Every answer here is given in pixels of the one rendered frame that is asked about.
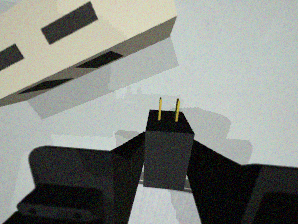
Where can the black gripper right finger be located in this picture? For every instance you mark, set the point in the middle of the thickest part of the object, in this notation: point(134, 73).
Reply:
point(226, 192)

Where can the black two-prong plug charger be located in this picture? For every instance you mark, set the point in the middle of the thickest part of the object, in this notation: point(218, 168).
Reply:
point(168, 144)

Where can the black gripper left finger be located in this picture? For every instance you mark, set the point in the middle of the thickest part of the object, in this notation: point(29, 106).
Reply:
point(116, 172)

